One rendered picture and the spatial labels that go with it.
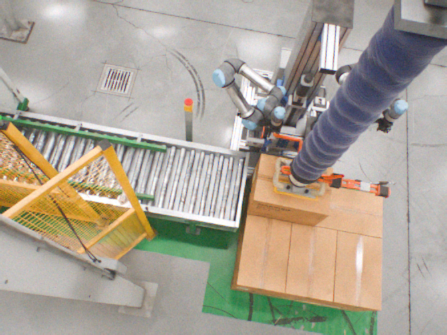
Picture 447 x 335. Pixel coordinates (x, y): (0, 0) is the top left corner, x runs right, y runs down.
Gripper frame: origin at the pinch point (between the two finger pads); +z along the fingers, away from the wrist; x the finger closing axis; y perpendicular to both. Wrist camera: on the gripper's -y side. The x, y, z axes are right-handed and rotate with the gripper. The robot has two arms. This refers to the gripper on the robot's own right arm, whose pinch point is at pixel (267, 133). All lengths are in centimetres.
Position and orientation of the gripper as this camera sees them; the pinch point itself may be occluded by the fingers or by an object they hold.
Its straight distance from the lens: 290.9
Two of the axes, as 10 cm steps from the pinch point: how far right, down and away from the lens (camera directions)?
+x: 1.9, -9.1, 3.7
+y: 9.8, 2.0, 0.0
